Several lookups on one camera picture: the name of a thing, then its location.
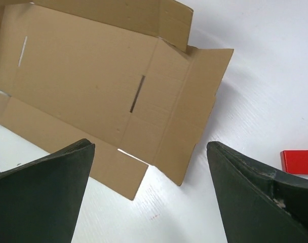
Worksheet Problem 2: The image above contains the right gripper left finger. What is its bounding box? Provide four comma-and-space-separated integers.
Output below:
0, 139, 95, 242

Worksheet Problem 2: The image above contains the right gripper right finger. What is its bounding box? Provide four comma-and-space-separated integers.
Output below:
207, 141, 308, 242

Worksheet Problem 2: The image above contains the brown cardboard box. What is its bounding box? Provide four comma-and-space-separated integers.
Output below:
0, 1, 234, 199

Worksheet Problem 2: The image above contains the small red block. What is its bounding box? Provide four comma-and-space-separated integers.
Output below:
280, 150, 308, 175

